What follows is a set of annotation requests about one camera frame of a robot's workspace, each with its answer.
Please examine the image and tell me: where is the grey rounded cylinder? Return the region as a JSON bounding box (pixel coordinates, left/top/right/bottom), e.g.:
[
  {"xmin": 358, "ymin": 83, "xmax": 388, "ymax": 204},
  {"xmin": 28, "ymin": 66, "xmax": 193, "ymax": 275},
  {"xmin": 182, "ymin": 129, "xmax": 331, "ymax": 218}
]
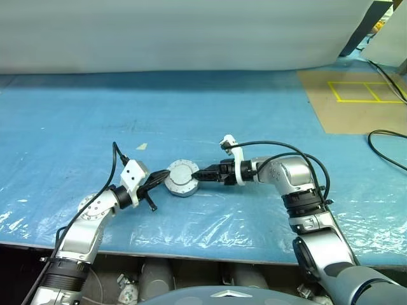
[
  {"xmin": 230, "ymin": 265, "xmax": 270, "ymax": 290},
  {"xmin": 138, "ymin": 260, "xmax": 174, "ymax": 301}
]

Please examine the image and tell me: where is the brown cardboard sheet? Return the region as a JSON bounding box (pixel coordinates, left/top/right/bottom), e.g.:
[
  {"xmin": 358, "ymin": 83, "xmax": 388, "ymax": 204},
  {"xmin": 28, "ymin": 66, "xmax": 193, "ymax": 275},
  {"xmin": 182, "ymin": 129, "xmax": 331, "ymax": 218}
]
[{"xmin": 296, "ymin": 69, "xmax": 407, "ymax": 135}]

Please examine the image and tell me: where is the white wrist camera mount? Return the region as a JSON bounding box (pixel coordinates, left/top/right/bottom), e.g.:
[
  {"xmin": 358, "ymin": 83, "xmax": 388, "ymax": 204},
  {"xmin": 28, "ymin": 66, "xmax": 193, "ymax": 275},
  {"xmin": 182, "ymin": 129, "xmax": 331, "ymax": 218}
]
[
  {"xmin": 120, "ymin": 159, "xmax": 150, "ymax": 209},
  {"xmin": 219, "ymin": 134, "xmax": 247, "ymax": 186}
]

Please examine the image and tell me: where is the white plastic bracket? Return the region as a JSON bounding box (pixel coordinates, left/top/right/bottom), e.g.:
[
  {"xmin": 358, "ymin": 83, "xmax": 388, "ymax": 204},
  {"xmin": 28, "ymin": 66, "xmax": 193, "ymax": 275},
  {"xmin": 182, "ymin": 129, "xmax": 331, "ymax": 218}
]
[
  {"xmin": 295, "ymin": 282, "xmax": 331, "ymax": 305},
  {"xmin": 116, "ymin": 273, "xmax": 139, "ymax": 304}
]

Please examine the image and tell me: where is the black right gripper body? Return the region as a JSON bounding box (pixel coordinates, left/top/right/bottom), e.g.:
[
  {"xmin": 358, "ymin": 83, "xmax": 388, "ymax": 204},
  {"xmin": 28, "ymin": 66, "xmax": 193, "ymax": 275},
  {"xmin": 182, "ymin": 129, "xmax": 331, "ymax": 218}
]
[{"xmin": 219, "ymin": 159, "xmax": 238, "ymax": 187}]

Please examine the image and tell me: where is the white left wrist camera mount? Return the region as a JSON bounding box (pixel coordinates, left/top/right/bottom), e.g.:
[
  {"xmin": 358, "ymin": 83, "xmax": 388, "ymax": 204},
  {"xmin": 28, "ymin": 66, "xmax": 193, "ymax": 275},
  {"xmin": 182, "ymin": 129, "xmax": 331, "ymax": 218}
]
[{"xmin": 120, "ymin": 159, "xmax": 150, "ymax": 209}]

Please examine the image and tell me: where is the large white foam board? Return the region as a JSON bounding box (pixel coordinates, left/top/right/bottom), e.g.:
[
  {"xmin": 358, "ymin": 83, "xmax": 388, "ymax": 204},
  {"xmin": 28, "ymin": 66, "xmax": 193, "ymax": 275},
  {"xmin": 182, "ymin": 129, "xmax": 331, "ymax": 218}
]
[{"xmin": 0, "ymin": 0, "xmax": 375, "ymax": 76}]

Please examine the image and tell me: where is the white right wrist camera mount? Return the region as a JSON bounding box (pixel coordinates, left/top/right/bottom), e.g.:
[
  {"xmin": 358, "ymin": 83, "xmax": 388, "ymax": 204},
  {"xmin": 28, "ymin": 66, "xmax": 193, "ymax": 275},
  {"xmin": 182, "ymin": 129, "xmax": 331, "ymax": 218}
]
[{"xmin": 219, "ymin": 134, "xmax": 247, "ymax": 186}]

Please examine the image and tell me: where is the blue plastic table cover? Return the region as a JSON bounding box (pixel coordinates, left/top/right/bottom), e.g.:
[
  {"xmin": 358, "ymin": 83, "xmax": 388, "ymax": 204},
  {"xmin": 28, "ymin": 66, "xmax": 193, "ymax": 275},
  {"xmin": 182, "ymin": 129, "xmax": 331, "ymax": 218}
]
[{"xmin": 0, "ymin": 68, "xmax": 407, "ymax": 268}]

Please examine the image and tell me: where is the yellow tape grid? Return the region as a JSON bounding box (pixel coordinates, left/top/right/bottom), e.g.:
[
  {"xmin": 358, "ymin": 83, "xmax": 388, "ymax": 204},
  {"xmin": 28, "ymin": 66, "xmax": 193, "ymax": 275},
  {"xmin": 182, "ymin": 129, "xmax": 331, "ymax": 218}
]
[{"xmin": 328, "ymin": 81, "xmax": 406, "ymax": 104}]

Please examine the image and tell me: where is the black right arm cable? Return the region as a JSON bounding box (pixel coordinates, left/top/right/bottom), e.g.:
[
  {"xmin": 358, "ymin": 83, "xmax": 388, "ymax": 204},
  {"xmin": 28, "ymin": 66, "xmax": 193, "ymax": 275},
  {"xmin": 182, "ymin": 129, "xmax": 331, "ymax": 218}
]
[{"xmin": 221, "ymin": 140, "xmax": 333, "ymax": 207}]

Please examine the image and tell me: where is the thin black cable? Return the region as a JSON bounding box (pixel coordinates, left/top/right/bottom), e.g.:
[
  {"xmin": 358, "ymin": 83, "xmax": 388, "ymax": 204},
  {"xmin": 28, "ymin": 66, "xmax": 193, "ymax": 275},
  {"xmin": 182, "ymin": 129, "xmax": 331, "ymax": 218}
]
[{"xmin": 368, "ymin": 59, "xmax": 407, "ymax": 103}]

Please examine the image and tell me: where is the thick black looped cable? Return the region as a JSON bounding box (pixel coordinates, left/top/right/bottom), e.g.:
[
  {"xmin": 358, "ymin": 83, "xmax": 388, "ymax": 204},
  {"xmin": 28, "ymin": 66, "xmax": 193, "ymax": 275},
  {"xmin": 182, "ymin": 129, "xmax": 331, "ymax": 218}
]
[{"xmin": 368, "ymin": 129, "xmax": 407, "ymax": 174}]

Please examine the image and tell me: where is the dark grey angled stand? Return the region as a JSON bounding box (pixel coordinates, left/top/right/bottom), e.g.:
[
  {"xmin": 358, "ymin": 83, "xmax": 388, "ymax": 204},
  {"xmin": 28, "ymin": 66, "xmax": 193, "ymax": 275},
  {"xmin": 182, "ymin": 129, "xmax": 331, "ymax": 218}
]
[{"xmin": 340, "ymin": 0, "xmax": 397, "ymax": 57}]

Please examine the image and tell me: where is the grey robot torso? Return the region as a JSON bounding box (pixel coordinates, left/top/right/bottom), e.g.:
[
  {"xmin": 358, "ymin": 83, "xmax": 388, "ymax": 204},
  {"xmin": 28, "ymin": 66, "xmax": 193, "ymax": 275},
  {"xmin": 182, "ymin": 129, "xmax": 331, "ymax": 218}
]
[{"xmin": 139, "ymin": 285, "xmax": 319, "ymax": 305}]

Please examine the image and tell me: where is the small white panel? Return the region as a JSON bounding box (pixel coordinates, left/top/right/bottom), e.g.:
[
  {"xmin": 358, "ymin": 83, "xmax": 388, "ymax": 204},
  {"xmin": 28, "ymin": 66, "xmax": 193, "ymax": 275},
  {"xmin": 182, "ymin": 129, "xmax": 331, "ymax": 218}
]
[{"xmin": 361, "ymin": 0, "xmax": 407, "ymax": 69}]

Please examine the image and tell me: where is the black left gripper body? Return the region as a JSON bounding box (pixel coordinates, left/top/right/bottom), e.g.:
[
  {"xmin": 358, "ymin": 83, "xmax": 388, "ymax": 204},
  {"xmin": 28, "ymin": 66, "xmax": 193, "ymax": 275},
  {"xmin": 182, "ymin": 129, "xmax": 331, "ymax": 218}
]
[{"xmin": 136, "ymin": 178, "xmax": 159, "ymax": 214}]

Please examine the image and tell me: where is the silver round motor lid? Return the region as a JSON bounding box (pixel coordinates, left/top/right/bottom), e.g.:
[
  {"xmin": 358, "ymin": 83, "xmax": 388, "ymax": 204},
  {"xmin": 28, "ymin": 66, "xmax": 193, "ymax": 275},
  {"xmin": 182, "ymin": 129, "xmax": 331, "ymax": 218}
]
[{"xmin": 166, "ymin": 158, "xmax": 201, "ymax": 189}]

